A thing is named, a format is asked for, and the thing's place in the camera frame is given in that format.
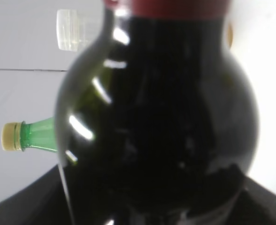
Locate dark red wine bottle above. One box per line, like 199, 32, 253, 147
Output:
54, 0, 259, 225

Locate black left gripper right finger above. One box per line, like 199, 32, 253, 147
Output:
224, 175, 276, 225

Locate orange juice bottle white cap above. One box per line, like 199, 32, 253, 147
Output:
56, 8, 101, 52

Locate green plastic soda bottle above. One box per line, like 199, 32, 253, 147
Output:
1, 118, 57, 153

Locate yellow paper cup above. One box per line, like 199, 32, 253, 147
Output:
227, 23, 233, 48

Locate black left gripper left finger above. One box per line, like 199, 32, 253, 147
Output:
0, 165, 74, 225

